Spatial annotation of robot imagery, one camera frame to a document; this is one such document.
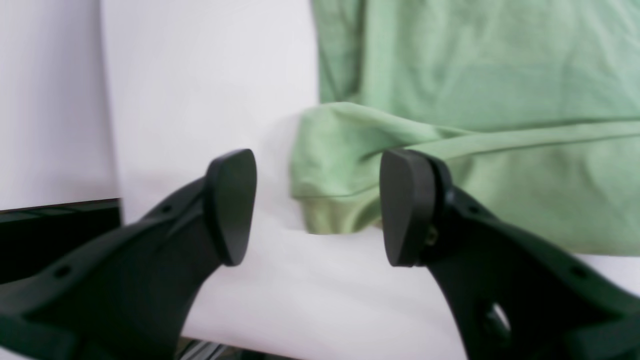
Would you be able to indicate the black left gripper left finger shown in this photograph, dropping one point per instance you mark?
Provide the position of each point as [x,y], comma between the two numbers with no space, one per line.
[127,294]

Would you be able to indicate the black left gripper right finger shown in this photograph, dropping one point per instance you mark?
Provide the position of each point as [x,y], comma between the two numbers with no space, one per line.
[513,295]

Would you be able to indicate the green t-shirt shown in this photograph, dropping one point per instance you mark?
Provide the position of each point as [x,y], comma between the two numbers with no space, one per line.
[533,105]

